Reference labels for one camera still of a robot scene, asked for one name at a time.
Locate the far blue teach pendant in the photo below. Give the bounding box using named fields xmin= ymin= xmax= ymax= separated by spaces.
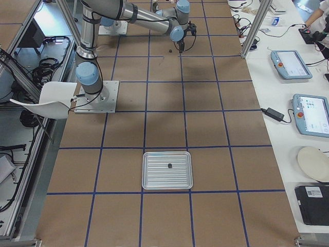
xmin=270 ymin=50 xmax=313 ymax=80

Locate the black controller on desk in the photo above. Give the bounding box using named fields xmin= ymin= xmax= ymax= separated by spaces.
xmin=298 ymin=28 xmax=320 ymax=44

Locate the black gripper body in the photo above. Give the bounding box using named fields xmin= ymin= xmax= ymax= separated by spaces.
xmin=179 ymin=39 xmax=185 ymax=47

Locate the person at desk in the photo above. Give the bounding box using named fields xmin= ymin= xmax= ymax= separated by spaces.
xmin=305 ymin=0 xmax=328 ymax=48

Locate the curved brake shoe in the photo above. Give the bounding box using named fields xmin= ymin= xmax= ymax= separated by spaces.
xmin=152 ymin=2 xmax=159 ymax=13

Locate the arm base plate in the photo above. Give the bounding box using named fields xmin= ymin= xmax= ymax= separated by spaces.
xmin=98 ymin=21 xmax=128 ymax=36
xmin=74 ymin=81 xmax=119 ymax=114

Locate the black box with label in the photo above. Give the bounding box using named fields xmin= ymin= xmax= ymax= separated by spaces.
xmin=295 ymin=186 xmax=328 ymax=226

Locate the aluminium frame post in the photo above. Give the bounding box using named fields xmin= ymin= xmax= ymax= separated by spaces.
xmin=241 ymin=0 xmax=272 ymax=59

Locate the round beige plate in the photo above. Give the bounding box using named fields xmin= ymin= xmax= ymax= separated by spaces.
xmin=297 ymin=147 xmax=328 ymax=183

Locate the silver ribbed metal tray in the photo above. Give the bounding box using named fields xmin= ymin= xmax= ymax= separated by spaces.
xmin=142 ymin=151 xmax=193 ymax=190

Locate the black power adapter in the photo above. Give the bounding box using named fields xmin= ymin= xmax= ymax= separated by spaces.
xmin=261 ymin=108 xmax=284 ymax=122

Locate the white plastic chair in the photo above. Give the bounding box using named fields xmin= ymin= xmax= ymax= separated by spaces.
xmin=10 ymin=81 xmax=77 ymax=119

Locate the near blue teach pendant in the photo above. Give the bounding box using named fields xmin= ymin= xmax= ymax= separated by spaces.
xmin=291 ymin=94 xmax=328 ymax=138

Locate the blue teach pendant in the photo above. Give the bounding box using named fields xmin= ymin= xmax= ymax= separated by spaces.
xmin=291 ymin=94 xmax=328 ymax=138
xmin=270 ymin=50 xmax=313 ymax=80

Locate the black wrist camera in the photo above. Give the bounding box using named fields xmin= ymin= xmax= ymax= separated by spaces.
xmin=187 ymin=22 xmax=197 ymax=36

